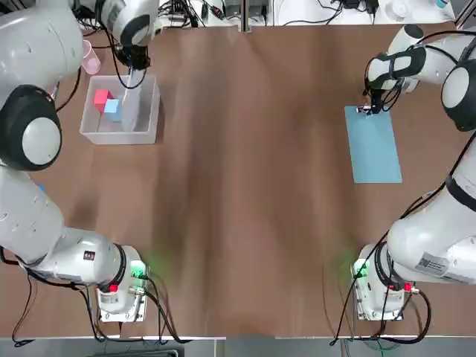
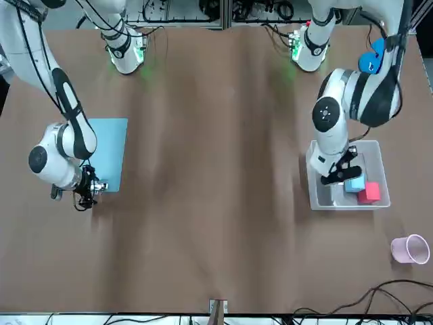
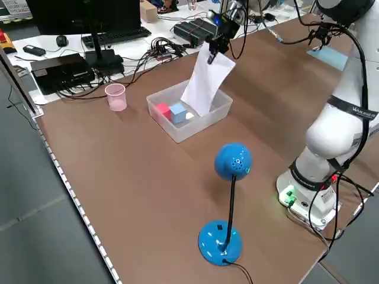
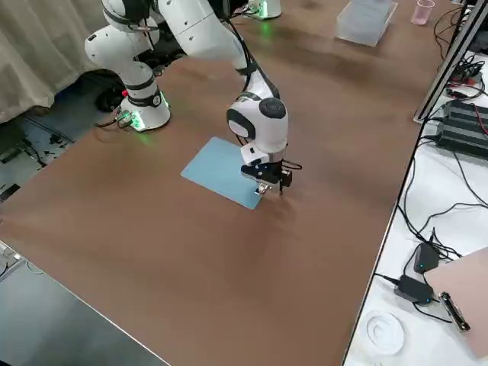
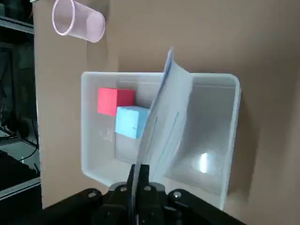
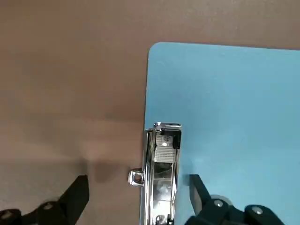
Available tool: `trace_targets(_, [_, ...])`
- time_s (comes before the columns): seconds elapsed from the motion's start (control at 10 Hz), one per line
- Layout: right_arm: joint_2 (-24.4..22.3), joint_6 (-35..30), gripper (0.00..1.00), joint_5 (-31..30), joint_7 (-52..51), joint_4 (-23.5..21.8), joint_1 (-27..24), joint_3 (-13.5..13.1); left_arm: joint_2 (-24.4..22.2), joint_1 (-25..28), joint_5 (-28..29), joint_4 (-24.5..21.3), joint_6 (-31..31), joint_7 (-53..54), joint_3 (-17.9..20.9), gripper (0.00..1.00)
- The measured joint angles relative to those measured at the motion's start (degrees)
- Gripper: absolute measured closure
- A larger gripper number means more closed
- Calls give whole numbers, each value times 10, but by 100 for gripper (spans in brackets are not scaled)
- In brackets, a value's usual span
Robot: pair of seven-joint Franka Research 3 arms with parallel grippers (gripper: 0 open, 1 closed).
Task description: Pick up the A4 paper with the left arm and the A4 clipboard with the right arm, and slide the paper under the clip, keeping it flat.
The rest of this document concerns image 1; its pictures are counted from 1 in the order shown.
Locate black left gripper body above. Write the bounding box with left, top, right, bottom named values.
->
left=114, top=43, right=152, bottom=71

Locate blue A4 clipboard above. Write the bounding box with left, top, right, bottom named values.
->
left=344, top=105, right=403, bottom=184

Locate white A4 paper sheet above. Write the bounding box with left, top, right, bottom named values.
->
left=119, top=68, right=148, bottom=132

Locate pink translucent cup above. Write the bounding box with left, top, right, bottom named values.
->
left=82, top=39, right=101, bottom=74

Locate red cube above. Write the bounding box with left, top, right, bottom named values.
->
left=93, top=89, right=114, bottom=112

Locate light blue cube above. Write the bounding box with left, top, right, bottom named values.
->
left=103, top=98, right=123, bottom=123

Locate clear plastic bin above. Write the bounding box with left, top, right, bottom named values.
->
left=78, top=75, right=160, bottom=145

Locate black cable bundle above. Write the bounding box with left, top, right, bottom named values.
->
left=159, top=0, right=224, bottom=28

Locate aluminium frame post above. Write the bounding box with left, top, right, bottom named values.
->
left=240, top=0, right=253, bottom=33
left=454, top=0, right=476, bottom=29

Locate black base cable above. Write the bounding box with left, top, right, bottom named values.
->
left=143, top=273, right=194, bottom=343
left=329, top=241, right=376, bottom=347

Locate green cable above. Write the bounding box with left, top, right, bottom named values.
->
left=366, top=340, right=402, bottom=353

